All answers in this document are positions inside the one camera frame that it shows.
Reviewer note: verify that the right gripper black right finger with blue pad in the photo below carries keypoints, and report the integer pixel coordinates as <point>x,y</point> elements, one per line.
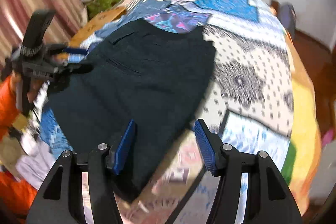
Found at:
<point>269,199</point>

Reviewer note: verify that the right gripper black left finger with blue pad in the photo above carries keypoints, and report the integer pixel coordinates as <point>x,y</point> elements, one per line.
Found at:
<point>60,197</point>

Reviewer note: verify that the black pants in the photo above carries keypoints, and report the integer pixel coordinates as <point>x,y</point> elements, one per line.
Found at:
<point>143,74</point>

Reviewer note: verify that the folded blue denim garment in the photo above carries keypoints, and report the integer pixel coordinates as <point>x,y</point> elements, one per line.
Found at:
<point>134,12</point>

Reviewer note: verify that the lilac cloth pile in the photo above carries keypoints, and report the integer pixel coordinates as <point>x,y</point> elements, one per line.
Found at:
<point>35,167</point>

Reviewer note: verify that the dark blue bag by wall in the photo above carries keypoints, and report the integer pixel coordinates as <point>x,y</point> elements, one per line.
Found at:
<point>287,16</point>

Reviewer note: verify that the yellow orange fleece blanket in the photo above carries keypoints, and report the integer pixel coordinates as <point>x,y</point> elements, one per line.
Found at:
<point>304,151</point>

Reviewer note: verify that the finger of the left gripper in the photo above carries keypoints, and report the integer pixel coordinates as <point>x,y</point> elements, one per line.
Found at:
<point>69,50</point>
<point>74,69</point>

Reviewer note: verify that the green patterned storage box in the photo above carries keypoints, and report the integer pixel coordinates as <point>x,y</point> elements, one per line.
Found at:
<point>94,7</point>

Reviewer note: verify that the person's left hand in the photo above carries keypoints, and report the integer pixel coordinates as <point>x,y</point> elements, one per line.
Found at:
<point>35,85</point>

